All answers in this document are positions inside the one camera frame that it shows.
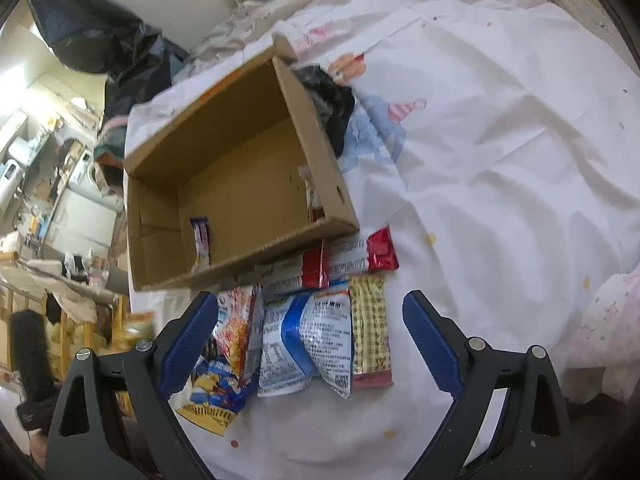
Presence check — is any blue and white snack bag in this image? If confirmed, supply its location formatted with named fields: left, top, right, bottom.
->
left=257, top=287, right=357, bottom=401

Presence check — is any wooden rail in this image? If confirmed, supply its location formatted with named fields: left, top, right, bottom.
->
left=0, top=250, right=128, bottom=376

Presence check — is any pink blanket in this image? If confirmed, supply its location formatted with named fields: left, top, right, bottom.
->
left=562, top=265, right=640, bottom=406

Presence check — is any cartoon printed snack bag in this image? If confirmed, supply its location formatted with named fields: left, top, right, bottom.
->
left=175, top=284, right=266, bottom=433

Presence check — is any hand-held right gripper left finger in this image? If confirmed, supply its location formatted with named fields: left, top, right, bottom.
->
left=45, top=290, right=221, bottom=480

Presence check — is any black cloth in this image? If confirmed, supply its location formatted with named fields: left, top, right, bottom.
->
left=292, top=64, right=357, bottom=158

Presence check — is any black plastic bag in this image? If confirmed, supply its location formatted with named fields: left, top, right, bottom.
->
left=25, top=0, right=188, bottom=126

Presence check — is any white and red snack packet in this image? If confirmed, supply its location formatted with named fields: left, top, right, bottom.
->
left=327, top=224, right=401, bottom=281
left=235, top=240, right=331, bottom=301

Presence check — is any white cabinet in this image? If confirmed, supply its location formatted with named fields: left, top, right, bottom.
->
left=47, top=180, right=123, bottom=261

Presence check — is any brown candy in clear wrapper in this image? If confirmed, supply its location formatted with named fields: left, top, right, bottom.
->
left=298, top=165, right=326, bottom=223

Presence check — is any small blue white packet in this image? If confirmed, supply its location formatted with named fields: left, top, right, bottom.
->
left=189, top=216, right=213, bottom=273

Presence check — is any white printed bed sheet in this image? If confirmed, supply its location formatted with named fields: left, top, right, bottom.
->
left=125, top=0, right=640, bottom=480

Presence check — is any yellow plaid snack packet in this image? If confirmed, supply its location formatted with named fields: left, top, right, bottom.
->
left=347, top=274, right=394, bottom=392

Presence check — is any brown cardboard box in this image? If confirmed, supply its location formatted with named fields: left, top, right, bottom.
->
left=122, top=35, right=361, bottom=293

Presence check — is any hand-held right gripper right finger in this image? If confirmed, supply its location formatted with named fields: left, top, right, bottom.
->
left=401, top=289, right=576, bottom=480

